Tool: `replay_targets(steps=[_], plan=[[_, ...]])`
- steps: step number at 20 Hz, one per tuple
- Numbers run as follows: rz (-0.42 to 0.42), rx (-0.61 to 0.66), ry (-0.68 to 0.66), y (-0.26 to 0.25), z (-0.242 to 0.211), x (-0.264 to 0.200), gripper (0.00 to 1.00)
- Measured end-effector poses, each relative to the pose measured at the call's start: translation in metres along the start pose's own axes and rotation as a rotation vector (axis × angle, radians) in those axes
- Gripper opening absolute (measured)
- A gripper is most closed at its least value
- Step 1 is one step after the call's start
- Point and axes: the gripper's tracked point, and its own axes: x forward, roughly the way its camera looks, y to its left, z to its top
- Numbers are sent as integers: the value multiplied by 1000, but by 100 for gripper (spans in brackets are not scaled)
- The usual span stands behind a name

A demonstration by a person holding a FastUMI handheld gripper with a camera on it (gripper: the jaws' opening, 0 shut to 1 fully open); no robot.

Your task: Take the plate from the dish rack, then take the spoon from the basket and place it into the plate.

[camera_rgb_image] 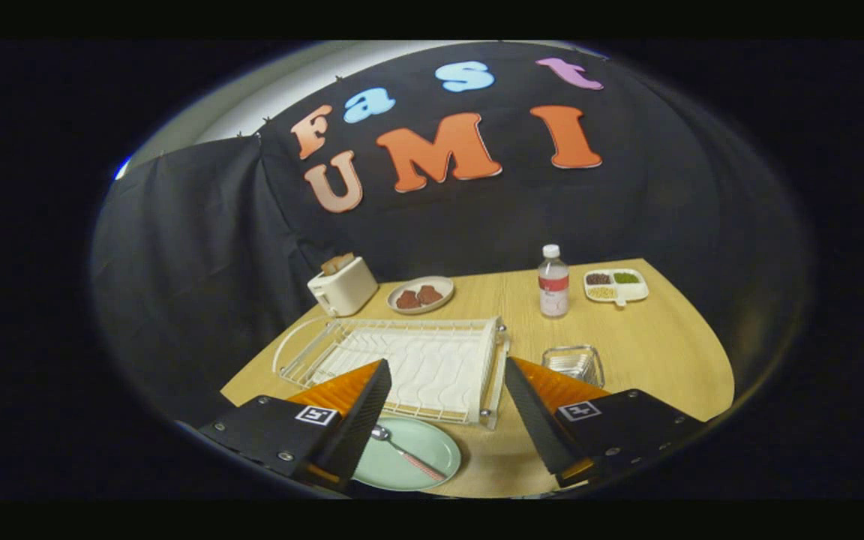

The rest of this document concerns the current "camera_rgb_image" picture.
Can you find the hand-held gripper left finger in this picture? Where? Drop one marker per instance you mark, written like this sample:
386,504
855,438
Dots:
349,427

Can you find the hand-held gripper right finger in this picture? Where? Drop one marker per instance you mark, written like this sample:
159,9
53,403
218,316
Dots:
544,427

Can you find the light green plate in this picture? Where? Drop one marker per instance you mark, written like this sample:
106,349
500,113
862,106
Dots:
432,442

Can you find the beige plate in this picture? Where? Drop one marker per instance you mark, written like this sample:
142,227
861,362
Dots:
421,308

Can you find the white toaster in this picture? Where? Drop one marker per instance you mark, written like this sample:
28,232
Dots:
346,292

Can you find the clear water bottle red label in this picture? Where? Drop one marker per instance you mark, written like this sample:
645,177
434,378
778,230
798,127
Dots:
553,289

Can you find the brown cookie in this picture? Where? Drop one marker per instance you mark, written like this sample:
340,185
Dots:
430,294
408,300

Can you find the yellow beans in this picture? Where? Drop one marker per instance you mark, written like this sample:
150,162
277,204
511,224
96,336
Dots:
601,292

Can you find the dark red beans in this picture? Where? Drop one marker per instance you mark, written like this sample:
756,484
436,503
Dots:
598,279

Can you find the white divided tray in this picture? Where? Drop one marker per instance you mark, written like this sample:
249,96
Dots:
631,291

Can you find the toast slice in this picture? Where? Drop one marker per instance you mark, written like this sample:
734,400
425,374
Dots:
345,261
329,266

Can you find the green beans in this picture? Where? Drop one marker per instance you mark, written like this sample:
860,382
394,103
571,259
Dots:
626,277

